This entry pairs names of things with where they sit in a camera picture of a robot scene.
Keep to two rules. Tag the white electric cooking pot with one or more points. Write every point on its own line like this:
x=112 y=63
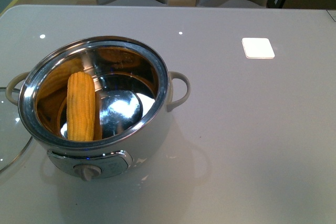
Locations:
x=135 y=95

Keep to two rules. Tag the glass pot lid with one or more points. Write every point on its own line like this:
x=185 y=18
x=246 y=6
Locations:
x=15 y=140

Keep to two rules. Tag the yellow corn cob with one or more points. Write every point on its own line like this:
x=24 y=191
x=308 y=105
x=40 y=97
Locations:
x=80 y=107

